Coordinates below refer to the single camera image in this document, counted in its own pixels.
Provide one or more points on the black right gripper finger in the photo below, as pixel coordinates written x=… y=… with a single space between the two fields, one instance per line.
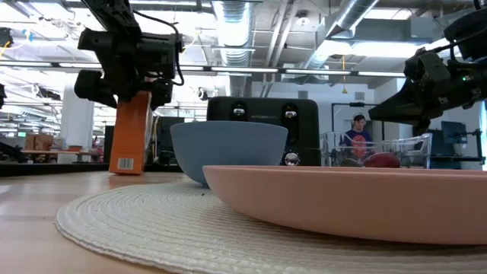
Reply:
x=403 y=104
x=424 y=125

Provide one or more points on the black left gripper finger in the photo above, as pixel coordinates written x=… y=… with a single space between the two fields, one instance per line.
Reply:
x=162 y=93
x=95 y=87

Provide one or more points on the orange cereal box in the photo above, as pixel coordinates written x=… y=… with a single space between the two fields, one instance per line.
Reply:
x=129 y=133

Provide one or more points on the red apple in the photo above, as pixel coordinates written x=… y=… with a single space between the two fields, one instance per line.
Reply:
x=381 y=160

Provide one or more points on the pink plate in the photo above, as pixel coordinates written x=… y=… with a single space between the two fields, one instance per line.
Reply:
x=342 y=201

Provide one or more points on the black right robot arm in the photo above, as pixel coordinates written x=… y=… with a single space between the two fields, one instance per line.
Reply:
x=472 y=34

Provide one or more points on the clear plastic container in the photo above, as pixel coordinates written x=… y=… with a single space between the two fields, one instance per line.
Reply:
x=414 y=152

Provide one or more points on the dark office desk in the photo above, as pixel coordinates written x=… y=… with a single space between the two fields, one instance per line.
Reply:
x=437 y=152

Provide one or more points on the computer monitor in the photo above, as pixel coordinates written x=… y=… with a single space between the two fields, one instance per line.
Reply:
x=454 y=132

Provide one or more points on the black round ceiling fixture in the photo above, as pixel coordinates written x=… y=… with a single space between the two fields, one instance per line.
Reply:
x=202 y=94

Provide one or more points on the white round column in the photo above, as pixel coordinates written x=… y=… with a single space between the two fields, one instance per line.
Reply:
x=78 y=133

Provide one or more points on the person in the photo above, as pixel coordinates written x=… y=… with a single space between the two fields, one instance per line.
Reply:
x=357 y=139

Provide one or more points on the black cabinet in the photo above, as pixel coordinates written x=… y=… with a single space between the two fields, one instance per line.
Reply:
x=107 y=144

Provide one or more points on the cardboard boxes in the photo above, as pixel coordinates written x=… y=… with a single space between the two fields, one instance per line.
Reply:
x=38 y=142

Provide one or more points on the blue bowl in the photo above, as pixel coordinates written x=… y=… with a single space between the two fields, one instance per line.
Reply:
x=228 y=148

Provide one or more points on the black toaster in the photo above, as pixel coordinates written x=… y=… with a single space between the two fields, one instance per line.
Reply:
x=266 y=110

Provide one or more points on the white round woven placemat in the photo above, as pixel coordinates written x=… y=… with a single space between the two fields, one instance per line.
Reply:
x=152 y=228

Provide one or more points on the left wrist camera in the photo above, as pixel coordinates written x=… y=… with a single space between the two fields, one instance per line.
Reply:
x=160 y=55

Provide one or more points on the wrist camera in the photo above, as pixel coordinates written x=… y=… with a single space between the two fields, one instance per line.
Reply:
x=428 y=64
x=160 y=55

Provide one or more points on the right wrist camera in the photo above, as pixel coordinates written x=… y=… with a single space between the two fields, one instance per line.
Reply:
x=428 y=64

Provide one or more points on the ceiling light rail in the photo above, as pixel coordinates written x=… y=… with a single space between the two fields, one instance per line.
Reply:
x=243 y=69

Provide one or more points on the black aluminium table frame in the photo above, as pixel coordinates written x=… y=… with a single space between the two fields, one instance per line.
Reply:
x=57 y=169

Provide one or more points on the silver ribbed ventilation duct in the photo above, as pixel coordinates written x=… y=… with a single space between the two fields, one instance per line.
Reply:
x=234 y=38

